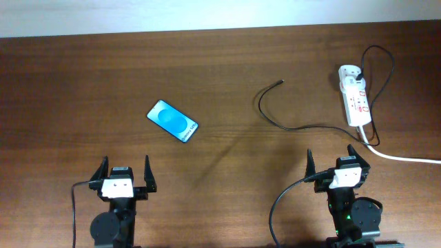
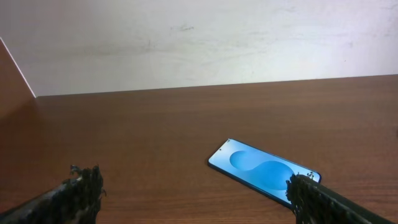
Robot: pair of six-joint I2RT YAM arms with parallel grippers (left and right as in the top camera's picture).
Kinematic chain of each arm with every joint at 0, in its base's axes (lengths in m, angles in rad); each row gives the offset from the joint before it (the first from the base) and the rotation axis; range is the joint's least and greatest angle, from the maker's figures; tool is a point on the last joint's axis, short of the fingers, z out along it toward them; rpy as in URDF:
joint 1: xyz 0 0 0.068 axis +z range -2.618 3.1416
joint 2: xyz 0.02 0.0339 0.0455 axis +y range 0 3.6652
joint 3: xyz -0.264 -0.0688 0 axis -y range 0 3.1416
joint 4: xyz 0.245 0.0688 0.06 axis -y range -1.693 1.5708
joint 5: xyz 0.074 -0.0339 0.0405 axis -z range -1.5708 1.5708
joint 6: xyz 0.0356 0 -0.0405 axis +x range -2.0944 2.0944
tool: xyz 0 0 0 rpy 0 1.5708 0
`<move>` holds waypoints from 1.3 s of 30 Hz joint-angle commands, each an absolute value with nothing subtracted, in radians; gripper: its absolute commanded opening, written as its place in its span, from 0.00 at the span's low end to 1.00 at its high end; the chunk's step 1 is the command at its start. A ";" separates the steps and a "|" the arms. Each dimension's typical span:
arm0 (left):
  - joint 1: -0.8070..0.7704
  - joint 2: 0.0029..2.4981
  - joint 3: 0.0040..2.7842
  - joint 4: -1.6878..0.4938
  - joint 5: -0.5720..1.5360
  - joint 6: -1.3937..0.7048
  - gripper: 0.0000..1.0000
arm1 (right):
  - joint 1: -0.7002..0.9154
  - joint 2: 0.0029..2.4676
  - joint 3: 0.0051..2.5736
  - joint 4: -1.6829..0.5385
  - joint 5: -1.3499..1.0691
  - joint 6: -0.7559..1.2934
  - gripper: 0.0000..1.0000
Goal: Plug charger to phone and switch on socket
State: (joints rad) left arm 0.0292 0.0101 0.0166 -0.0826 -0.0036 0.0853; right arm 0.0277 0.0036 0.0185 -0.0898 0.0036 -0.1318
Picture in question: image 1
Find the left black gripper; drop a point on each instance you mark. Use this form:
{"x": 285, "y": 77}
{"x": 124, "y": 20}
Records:
{"x": 140, "y": 192}

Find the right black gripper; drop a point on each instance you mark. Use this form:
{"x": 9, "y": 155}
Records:
{"x": 365, "y": 168}

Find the blue screen smartphone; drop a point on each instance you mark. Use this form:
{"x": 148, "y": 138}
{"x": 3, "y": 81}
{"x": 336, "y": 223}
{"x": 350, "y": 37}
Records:
{"x": 172, "y": 121}

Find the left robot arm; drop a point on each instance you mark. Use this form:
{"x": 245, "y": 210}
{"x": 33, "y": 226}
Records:
{"x": 115, "y": 228}

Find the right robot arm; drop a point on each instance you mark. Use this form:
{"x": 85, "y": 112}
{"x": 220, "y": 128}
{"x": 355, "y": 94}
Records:
{"x": 356, "y": 220}

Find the white USB charger plug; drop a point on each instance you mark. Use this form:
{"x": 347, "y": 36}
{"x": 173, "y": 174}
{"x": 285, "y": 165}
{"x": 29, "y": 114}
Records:
{"x": 350, "y": 83}

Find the white power strip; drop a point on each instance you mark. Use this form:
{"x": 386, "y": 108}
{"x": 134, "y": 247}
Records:
{"x": 356, "y": 103}

